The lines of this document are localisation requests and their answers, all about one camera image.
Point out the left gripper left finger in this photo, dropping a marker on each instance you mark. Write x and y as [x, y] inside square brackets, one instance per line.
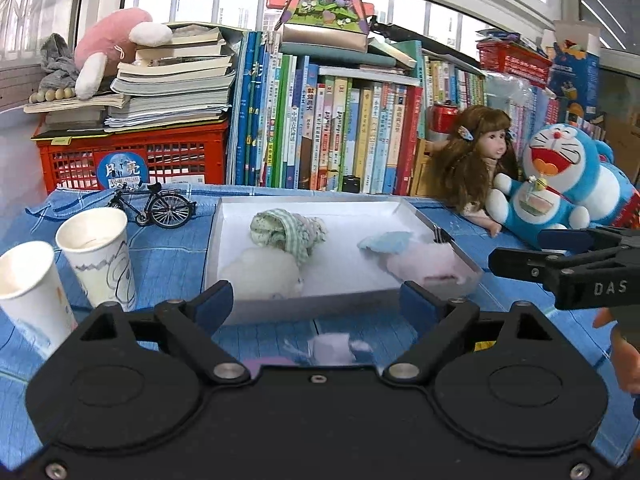
[190, 326]

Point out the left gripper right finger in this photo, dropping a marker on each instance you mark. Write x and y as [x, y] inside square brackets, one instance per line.
[443, 332]

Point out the light blue cloth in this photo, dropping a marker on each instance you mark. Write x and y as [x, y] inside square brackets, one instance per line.
[388, 243]

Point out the green striped cloth bundle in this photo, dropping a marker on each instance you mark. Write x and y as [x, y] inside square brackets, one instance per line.
[293, 233]

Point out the pink soft cloth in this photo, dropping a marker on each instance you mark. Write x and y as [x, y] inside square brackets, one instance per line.
[428, 263]

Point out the white soft plush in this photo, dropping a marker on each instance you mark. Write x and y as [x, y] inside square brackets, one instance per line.
[263, 273]

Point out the right hand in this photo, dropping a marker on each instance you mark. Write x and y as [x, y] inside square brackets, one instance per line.
[624, 357]

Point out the black binder clip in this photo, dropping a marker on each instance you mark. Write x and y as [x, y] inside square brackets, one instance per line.
[441, 236]

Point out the blue cat plush toy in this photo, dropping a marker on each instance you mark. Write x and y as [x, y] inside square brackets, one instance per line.
[570, 182]

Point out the miniature black bicycle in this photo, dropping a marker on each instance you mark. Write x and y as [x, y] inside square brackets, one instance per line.
[151, 204]

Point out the white crumpled cloth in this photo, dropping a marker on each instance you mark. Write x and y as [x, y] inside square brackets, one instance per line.
[332, 349]

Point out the paper cup with drawing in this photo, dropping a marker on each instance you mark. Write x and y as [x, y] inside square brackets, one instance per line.
[95, 244]

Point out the blue checked tablecloth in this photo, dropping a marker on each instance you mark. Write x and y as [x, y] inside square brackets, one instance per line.
[170, 264]

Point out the white shallow tray box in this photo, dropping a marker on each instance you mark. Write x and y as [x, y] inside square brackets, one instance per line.
[338, 278]

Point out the wooden book holder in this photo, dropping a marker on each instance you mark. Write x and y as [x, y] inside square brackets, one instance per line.
[419, 178]

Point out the brown haired doll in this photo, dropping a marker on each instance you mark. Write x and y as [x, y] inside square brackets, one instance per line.
[462, 168]

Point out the red plastic crate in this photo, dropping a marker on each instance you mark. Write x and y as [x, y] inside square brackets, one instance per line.
[193, 152]

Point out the red soda can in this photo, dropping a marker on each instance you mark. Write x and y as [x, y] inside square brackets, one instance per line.
[441, 118]

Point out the blue carton box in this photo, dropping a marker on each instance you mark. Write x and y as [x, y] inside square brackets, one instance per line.
[574, 51]

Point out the row of upright books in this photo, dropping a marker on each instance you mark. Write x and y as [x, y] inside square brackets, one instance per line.
[291, 128]

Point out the stack of grey books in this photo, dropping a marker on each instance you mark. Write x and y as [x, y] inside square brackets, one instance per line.
[190, 79]

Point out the grey plush toy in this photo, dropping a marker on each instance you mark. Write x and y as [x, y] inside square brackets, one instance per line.
[57, 63]

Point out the books lying on top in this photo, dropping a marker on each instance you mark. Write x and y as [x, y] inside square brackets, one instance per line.
[344, 54]

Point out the pink plush toy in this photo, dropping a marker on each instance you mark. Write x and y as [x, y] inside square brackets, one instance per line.
[111, 41]

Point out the triangular paper house model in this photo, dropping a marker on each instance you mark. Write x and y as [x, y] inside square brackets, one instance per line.
[347, 15]

